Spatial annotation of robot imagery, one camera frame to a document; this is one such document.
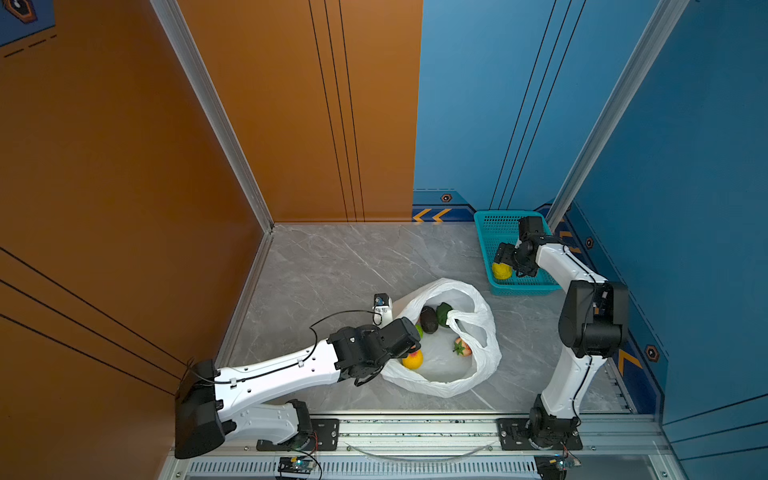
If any teal plastic basket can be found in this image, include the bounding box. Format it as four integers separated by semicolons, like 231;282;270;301
474;210;561;296

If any yellow lemon fruit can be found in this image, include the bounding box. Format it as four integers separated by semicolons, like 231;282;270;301
491;262;514;282

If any green lime fruit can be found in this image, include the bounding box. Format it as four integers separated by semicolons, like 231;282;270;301
435;302;453;328

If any white plastic bag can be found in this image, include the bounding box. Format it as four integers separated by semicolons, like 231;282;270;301
381;278;502;398

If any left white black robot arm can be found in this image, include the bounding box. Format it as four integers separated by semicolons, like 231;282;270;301
174;318;421;460

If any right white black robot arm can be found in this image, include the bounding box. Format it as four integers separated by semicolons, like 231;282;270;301
492;216;629;449

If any yellow red mango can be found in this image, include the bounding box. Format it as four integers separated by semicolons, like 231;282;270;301
401;350;424;370

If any dark avocado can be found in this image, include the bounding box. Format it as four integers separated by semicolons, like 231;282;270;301
419;306;440;334

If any left green circuit board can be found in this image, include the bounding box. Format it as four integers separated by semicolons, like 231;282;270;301
276;456;320;480

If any green circuit board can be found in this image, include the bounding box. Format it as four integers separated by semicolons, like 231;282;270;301
534;456;582;480
276;456;320;480

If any right green circuit board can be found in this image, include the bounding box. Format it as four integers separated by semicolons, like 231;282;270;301
534;456;582;480

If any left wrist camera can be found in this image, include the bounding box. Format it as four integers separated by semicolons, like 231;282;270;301
372;293;393;327

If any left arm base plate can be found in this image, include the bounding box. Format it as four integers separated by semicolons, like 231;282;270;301
256;417;340;453

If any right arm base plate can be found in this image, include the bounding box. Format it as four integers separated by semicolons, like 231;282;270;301
496;417;584;451

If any aluminium front rail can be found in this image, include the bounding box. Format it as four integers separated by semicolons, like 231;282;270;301
160;412;686;479

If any right aluminium corner post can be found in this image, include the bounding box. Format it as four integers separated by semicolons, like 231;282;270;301
546;0;689;231

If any aluminium corner post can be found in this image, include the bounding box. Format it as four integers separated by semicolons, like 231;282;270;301
150;0;274;234
546;0;689;231

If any left aluminium corner post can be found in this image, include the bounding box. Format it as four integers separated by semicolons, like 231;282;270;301
150;0;274;234

